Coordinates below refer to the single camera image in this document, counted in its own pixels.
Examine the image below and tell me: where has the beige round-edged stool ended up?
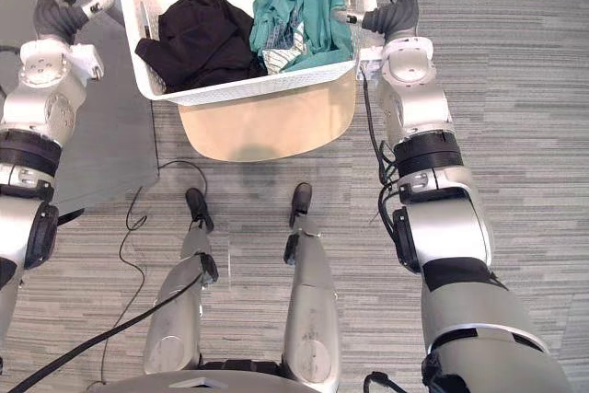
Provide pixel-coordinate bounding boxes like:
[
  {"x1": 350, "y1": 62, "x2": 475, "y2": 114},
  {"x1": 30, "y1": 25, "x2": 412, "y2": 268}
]
[{"x1": 177, "y1": 71, "x2": 358, "y2": 164}]

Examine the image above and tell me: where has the grey smooth platform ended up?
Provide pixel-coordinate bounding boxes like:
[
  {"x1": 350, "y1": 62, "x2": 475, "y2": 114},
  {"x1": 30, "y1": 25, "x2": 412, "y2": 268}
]
[{"x1": 0, "y1": 0, "x2": 161, "y2": 213}]

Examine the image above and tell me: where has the right silver robot leg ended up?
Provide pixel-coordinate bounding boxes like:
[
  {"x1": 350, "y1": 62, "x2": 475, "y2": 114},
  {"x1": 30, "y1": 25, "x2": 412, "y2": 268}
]
[{"x1": 281, "y1": 181, "x2": 343, "y2": 393}]

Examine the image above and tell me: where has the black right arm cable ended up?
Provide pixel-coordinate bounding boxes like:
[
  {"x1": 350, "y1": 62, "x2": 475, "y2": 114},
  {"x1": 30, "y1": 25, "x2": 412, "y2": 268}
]
[{"x1": 360, "y1": 65, "x2": 402, "y2": 231}]

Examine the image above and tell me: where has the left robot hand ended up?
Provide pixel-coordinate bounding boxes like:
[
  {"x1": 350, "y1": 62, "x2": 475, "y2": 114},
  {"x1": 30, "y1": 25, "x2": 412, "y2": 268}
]
[{"x1": 31, "y1": 0, "x2": 116, "y2": 42}]

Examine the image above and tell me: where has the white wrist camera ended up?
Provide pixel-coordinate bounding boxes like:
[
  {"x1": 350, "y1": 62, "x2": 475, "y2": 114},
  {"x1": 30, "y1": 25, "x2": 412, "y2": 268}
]
[
  {"x1": 67, "y1": 42, "x2": 106, "y2": 82},
  {"x1": 357, "y1": 45, "x2": 387, "y2": 77}
]

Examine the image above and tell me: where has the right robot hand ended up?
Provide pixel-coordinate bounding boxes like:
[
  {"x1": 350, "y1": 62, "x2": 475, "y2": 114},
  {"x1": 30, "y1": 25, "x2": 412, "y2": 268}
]
[{"x1": 333, "y1": 0, "x2": 421, "y2": 42}]

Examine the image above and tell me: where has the grey robot torso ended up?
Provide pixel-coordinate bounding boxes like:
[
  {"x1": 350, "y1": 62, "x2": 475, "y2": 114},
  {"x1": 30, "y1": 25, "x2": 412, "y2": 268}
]
[{"x1": 98, "y1": 358, "x2": 323, "y2": 393}]

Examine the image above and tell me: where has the thin black floor cable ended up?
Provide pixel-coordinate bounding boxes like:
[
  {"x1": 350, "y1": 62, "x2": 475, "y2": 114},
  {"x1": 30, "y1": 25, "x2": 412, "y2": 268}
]
[{"x1": 98, "y1": 159, "x2": 209, "y2": 387}]

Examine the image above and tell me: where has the black garment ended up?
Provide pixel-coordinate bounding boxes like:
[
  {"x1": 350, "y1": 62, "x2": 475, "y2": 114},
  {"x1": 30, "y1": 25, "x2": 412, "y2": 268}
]
[{"x1": 134, "y1": 0, "x2": 269, "y2": 94}]

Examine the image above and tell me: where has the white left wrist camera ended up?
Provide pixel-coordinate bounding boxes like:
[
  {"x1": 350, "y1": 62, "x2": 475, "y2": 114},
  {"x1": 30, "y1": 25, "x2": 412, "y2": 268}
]
[{"x1": 67, "y1": 42, "x2": 106, "y2": 82}]

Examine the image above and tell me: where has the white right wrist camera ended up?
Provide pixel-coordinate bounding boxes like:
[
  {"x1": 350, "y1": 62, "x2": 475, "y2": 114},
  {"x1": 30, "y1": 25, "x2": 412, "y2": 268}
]
[{"x1": 357, "y1": 45, "x2": 387, "y2": 77}]

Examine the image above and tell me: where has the teal garment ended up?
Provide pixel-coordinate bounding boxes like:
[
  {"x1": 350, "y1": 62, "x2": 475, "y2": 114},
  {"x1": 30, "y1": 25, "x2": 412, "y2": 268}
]
[{"x1": 248, "y1": 0, "x2": 356, "y2": 75}]

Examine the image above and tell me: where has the white blue patterned cloth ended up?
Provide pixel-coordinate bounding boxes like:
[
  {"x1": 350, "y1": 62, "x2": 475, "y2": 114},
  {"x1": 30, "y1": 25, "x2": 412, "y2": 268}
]
[{"x1": 260, "y1": 19, "x2": 310, "y2": 75}]

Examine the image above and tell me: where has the thick black cable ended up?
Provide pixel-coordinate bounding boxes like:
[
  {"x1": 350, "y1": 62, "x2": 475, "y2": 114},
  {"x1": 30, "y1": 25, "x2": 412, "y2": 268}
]
[{"x1": 6, "y1": 268, "x2": 204, "y2": 393}]

